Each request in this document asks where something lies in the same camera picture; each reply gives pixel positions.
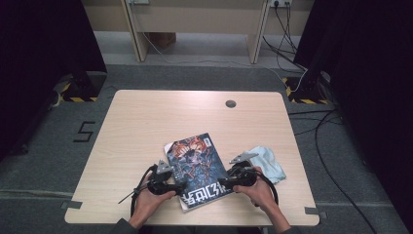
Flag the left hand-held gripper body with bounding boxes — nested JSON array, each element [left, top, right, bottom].
[[147, 159, 178, 197]]

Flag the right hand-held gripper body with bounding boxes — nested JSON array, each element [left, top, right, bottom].
[[227, 152, 261, 188]]

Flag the dark illustrated magazine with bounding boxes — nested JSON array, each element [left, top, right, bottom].
[[164, 131, 235, 213]]

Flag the light blue cloth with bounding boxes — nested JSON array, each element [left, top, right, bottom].
[[242, 145, 287, 184]]

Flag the person's left hand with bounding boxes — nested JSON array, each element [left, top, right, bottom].
[[129, 175, 178, 230]]

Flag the person's right hand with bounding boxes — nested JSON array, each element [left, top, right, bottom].
[[233, 166, 281, 214]]

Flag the grey tape piece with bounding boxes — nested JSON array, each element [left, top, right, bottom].
[[304, 207, 328, 219], [59, 200, 83, 210]]

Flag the stand base with striped tape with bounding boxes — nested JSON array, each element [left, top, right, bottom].
[[282, 72, 330, 105], [53, 71, 108, 103]]

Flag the brown cardboard box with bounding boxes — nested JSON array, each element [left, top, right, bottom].
[[147, 32, 177, 50]]

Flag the black curtain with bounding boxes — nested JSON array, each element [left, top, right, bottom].
[[293, 0, 413, 225], [0, 0, 108, 160]]

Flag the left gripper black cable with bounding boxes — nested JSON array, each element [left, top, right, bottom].
[[130, 164, 159, 217]]

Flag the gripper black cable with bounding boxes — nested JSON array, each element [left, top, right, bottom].
[[256, 170, 280, 208], [130, 164, 159, 217]]

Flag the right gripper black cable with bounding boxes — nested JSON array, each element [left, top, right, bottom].
[[256, 170, 280, 208]]

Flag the black cable tie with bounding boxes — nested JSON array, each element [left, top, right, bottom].
[[117, 189, 144, 205]]

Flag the black floor cable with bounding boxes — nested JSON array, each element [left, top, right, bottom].
[[314, 110, 379, 234], [287, 109, 344, 136]]

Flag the white floor cable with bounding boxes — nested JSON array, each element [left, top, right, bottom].
[[140, 30, 310, 94]]

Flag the black power cable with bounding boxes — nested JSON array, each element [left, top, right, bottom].
[[262, 35, 308, 72], [274, 1, 298, 55]]

